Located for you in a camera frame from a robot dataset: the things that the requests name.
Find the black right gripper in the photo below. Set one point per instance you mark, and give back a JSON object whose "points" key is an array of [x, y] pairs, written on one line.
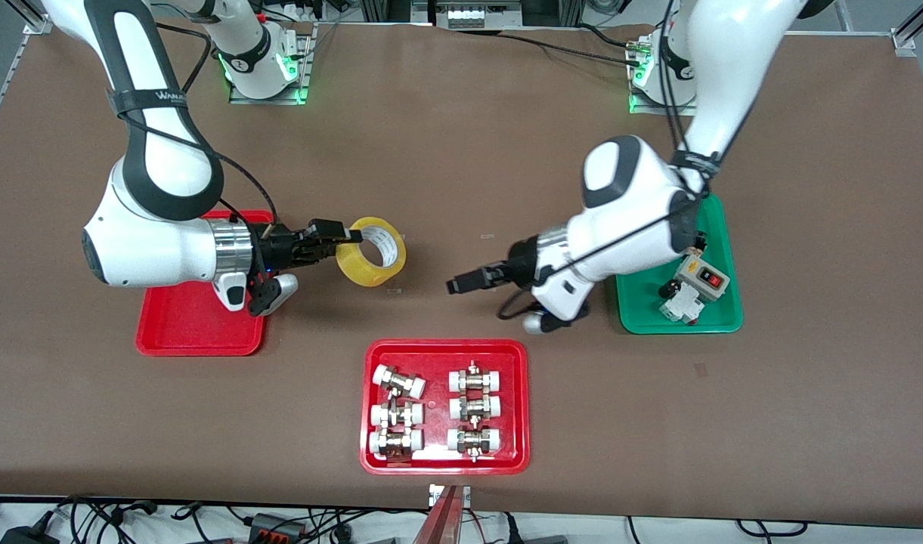
{"points": [[281, 248]]}

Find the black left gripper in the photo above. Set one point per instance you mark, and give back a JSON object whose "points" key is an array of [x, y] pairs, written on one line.
{"points": [[517, 263]]}

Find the yellow tape roll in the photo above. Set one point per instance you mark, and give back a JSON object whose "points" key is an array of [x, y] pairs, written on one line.
{"points": [[355, 268]]}

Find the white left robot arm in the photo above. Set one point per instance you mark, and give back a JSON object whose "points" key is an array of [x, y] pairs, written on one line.
{"points": [[627, 219]]}

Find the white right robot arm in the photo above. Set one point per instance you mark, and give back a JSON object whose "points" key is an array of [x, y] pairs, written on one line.
{"points": [[151, 242]]}

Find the red tray with fittings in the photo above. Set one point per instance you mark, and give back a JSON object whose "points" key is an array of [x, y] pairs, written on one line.
{"points": [[438, 355]]}

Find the green plastic tray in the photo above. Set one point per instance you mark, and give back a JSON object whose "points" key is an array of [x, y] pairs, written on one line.
{"points": [[646, 302]]}

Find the empty red plastic tray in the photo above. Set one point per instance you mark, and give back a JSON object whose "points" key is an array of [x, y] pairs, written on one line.
{"points": [[181, 325]]}

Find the metal pipe fitting white caps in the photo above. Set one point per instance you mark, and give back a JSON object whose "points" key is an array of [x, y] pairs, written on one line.
{"points": [[474, 440], [475, 379], [397, 414], [399, 381], [395, 442], [475, 408]]}

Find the small black knob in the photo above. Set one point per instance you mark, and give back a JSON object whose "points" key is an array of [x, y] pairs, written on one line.
{"points": [[669, 289]]}

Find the white circuit breaker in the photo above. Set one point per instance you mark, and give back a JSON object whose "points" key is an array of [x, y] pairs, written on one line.
{"points": [[680, 306]]}

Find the small black yellow connector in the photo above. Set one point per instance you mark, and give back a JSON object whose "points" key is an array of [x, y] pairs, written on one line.
{"points": [[701, 243]]}

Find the white device behind table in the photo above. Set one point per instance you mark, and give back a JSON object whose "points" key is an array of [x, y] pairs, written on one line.
{"points": [[472, 13]]}

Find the black power adapter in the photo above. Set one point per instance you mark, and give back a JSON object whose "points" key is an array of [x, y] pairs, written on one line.
{"points": [[26, 535]]}

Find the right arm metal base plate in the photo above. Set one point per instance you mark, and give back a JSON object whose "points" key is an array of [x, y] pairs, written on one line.
{"points": [[304, 68]]}

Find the grey switch box red button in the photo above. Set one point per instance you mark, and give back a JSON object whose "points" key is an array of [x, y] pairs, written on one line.
{"points": [[703, 278]]}

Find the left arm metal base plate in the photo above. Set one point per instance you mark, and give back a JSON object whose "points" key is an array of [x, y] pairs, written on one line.
{"points": [[642, 107]]}

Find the red camera mount pole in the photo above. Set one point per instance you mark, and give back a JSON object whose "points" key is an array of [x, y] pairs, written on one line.
{"points": [[442, 521]]}

